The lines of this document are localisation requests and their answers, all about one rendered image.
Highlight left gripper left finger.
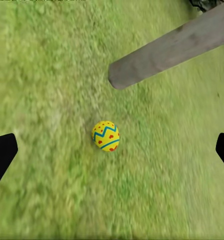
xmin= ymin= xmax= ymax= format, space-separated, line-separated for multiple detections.
xmin=0 ymin=133 xmax=18 ymax=180

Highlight easter egg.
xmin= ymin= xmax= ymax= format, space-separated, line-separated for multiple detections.
xmin=92 ymin=121 xmax=120 ymax=152

